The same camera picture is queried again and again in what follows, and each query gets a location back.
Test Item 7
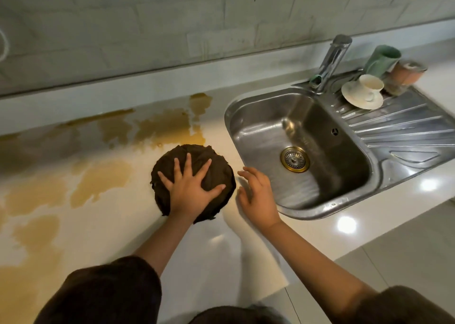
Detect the white cup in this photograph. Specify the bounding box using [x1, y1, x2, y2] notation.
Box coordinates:
[357, 74, 385, 102]

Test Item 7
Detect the stainless steel sink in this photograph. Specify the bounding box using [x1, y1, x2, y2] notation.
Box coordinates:
[224, 68, 455, 221]

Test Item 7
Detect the brown liquid spill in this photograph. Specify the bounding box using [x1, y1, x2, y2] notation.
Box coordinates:
[0, 92, 214, 324]

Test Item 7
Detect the brown knit sweater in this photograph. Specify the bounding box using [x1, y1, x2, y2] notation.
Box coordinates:
[34, 256, 455, 324]

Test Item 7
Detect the person's left hand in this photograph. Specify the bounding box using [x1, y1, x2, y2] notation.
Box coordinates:
[157, 153, 227, 223]

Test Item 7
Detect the white saucer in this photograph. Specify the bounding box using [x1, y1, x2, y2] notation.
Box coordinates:
[341, 80, 384, 110]

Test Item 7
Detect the pink cup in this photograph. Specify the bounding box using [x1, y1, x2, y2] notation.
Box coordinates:
[385, 59, 428, 97]

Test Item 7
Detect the brass sink drain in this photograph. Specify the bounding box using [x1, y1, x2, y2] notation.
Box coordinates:
[280, 146, 310, 174]

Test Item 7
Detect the person's left forearm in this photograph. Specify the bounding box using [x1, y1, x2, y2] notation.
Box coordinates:
[132, 213, 200, 278]

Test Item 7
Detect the person's right forearm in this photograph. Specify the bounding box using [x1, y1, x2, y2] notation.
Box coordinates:
[264, 220, 377, 324]

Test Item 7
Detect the white backsplash ledge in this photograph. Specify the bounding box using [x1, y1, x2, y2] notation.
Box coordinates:
[0, 18, 455, 136]

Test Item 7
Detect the white countertop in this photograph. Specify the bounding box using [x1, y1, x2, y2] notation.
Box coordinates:
[0, 35, 455, 324]

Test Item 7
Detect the chrome faucet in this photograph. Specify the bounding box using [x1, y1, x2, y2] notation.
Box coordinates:
[308, 34, 353, 94]

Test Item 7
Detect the green mug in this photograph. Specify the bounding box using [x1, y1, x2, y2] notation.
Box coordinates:
[363, 44, 402, 79]

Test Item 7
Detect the person's right hand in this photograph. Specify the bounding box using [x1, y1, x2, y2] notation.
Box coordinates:
[236, 166, 283, 232]

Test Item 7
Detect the dark brown cleaning cloth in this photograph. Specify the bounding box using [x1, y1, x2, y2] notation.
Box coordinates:
[150, 144, 237, 225]

